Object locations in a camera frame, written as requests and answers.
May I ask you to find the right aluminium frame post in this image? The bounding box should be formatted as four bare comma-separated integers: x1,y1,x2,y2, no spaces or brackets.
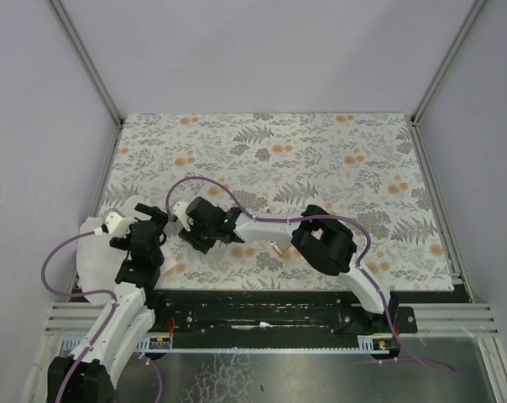
410,0,489,125

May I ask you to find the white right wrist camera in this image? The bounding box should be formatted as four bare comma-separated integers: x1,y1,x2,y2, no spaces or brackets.
172,201,191,232

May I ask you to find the red white staple box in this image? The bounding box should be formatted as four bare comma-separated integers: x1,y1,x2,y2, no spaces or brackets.
272,243,291,255

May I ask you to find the aluminium frame post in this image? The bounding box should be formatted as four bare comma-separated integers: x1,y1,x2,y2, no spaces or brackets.
45,0,124,127
410,0,489,125

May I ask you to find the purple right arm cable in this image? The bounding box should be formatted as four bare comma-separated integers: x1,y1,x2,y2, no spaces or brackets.
164,176,460,375

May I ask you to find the floral patterned table mat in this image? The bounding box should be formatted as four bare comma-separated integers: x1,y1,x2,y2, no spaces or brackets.
100,113,454,291

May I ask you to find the white cable duct strip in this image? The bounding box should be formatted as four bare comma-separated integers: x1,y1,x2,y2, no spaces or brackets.
61,336,170,353

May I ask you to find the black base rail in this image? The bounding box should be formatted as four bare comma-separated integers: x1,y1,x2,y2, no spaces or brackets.
147,290,417,350

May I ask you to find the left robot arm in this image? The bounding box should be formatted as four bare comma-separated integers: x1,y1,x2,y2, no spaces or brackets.
46,203,169,402

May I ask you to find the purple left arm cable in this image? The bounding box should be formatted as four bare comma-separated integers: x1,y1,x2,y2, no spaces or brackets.
40,228,166,403

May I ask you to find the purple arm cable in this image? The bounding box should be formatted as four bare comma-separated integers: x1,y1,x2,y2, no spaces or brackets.
40,228,166,403
164,176,460,375

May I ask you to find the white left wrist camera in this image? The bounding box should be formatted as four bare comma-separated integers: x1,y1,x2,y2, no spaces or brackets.
93,211,137,238

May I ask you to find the white cloth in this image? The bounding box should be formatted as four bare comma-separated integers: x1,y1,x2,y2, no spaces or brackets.
75,193,181,310

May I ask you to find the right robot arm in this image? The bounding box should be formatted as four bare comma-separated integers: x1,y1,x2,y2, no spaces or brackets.
172,196,389,315

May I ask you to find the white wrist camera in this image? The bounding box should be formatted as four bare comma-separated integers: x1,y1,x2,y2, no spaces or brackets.
93,211,137,238
172,201,191,232

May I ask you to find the left aluminium frame post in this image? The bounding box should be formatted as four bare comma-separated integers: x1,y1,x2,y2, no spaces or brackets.
45,0,124,127

